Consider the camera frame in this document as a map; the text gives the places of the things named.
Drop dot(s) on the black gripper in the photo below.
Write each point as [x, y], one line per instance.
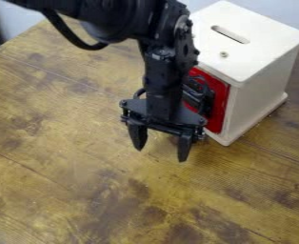
[156, 108]

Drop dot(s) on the black drawer handle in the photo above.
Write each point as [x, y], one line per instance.
[199, 95]

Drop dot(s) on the red drawer front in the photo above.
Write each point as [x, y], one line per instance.
[222, 88]

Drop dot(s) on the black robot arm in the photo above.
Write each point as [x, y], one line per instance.
[159, 24]

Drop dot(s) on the white wooden box cabinet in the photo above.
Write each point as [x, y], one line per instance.
[248, 51]

